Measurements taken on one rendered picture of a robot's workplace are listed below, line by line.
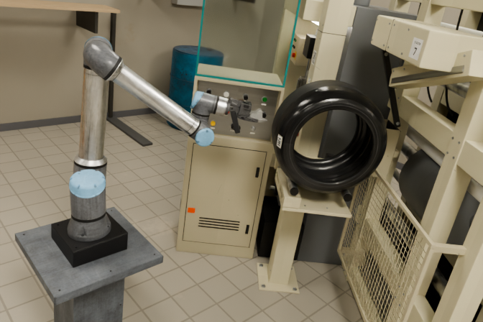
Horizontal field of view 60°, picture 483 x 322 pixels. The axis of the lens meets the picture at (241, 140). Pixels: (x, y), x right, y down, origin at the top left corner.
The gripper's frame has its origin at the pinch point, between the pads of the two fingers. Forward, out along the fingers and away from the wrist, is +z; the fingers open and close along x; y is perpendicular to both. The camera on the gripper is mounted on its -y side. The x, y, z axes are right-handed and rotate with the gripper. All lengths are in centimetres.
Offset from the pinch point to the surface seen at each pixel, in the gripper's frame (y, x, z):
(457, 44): 60, -36, 57
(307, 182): -21.5, -11.5, 28.3
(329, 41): 43, 26, 25
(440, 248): -15, -59, 74
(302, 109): 13.5, -10.4, 14.1
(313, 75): 23.7, 26.5, 23.2
